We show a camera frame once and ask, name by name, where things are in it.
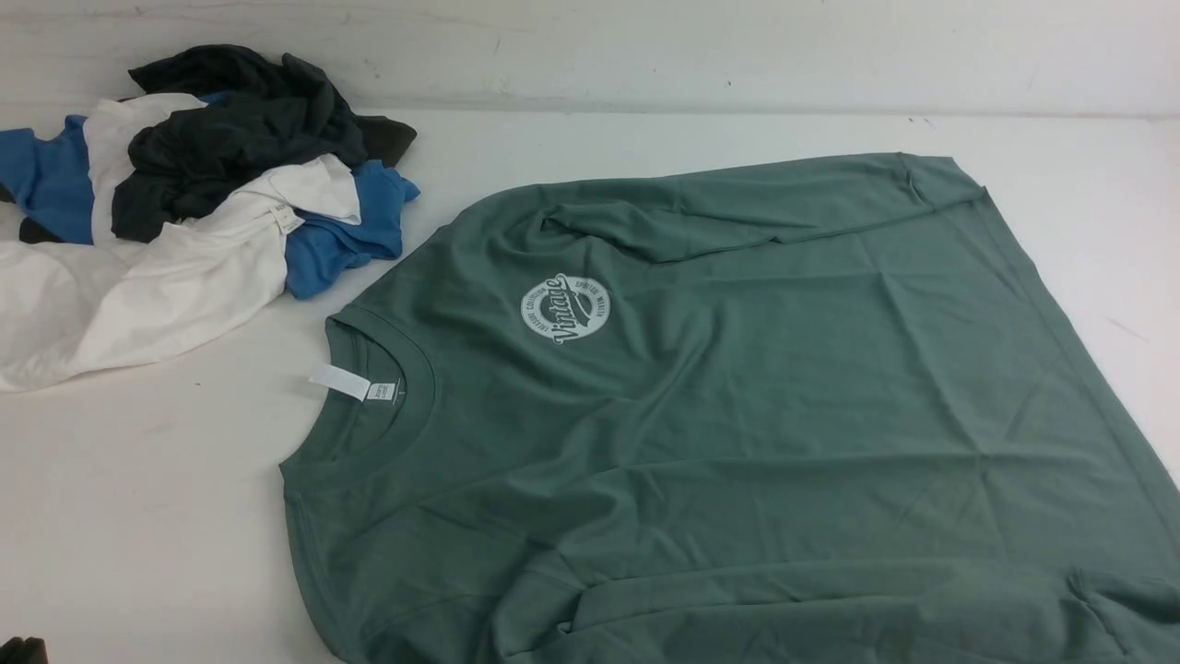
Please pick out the green long-sleeved shirt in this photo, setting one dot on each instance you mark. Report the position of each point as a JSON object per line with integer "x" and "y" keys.
{"x": 822, "y": 411}

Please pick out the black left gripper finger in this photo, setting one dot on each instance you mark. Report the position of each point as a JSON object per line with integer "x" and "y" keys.
{"x": 21, "y": 650}

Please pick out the blue shirt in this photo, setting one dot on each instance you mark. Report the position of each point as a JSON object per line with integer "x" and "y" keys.
{"x": 297, "y": 229}

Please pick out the white shirt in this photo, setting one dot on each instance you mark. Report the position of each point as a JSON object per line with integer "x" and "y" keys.
{"x": 70, "y": 309}

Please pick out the dark grey shirt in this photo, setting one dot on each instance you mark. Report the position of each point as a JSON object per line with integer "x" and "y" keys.
{"x": 253, "y": 115}

